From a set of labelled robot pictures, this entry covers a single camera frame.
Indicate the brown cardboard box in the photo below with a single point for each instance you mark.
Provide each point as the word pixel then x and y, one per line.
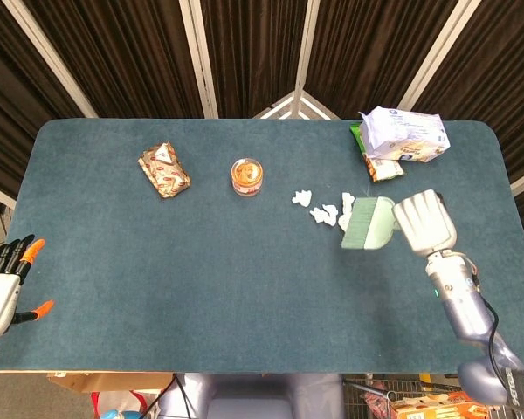
pixel 105 382

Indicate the blue felt table mat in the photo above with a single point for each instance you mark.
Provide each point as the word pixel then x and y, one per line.
pixel 113 262

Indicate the green orange snack bag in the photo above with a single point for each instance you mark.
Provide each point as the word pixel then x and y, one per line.
pixel 384 170

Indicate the gold foil snack package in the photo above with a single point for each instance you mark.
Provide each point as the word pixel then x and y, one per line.
pixel 166 174

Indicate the brown pleated curtain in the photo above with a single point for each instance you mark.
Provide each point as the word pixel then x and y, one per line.
pixel 126 57

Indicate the white screen base frame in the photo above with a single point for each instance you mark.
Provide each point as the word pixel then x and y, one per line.
pixel 294 105

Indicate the grey robot torso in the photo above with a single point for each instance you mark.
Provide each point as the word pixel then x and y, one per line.
pixel 253 393

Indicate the red patterned bag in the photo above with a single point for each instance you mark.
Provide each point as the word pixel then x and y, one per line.
pixel 375 403

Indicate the green hand brush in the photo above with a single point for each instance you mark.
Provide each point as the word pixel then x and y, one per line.
pixel 375 222

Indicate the orange cardboard box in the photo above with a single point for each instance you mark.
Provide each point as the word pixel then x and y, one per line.
pixel 436 408

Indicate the clear jar orange contents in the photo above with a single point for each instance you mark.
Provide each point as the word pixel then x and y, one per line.
pixel 246 174

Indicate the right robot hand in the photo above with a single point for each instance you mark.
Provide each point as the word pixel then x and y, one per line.
pixel 425 220

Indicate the long twisted white paper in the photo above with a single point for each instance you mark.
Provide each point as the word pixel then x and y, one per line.
pixel 346 205

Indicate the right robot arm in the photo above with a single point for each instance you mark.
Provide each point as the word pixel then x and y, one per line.
pixel 458 297

